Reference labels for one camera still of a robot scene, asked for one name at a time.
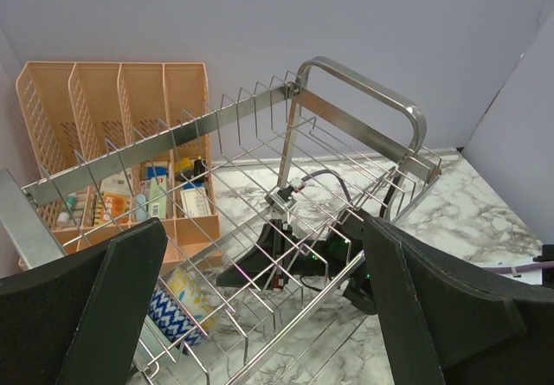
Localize green tube in organizer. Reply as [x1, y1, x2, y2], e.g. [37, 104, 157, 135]
[135, 184, 168, 222]

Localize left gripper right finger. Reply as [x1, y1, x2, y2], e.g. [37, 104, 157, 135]
[362, 217, 553, 384]

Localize steel wire dish rack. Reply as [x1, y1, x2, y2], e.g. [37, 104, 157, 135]
[18, 57, 441, 384]

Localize orange box in organizer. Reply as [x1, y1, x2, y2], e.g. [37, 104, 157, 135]
[93, 192, 131, 226]

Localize peach plastic file organizer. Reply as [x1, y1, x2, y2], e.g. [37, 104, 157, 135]
[16, 61, 220, 273]

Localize white blue box in organizer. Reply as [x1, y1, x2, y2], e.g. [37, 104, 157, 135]
[180, 186, 211, 218]

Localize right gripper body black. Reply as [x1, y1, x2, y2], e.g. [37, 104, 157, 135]
[270, 213, 363, 290]

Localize blue orange floral bowl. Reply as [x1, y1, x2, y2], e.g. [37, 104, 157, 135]
[167, 266, 217, 333]

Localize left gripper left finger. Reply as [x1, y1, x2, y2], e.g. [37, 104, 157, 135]
[1, 218, 167, 384]

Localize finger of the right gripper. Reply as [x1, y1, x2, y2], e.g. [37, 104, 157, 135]
[216, 223, 276, 289]

